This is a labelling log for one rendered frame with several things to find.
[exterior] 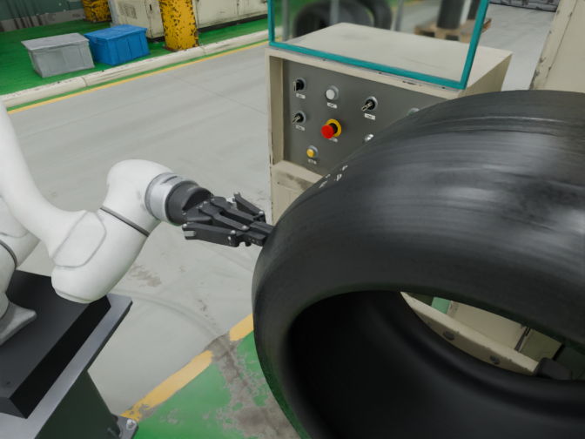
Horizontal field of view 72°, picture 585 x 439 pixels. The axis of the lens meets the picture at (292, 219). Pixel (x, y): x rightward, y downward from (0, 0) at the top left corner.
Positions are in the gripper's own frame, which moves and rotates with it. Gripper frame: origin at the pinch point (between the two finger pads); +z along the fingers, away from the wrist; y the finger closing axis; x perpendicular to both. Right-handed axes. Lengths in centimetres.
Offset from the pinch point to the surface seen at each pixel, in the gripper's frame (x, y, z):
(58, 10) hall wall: -3, 303, -745
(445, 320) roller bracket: 27.3, 23.3, 19.6
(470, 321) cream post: 26.5, 24.8, 23.7
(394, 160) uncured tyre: -19.8, -6.1, 22.7
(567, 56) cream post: -21.2, 24.8, 28.8
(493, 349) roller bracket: 28.7, 22.6, 28.7
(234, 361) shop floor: 111, 29, -68
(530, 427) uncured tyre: 31, 13, 38
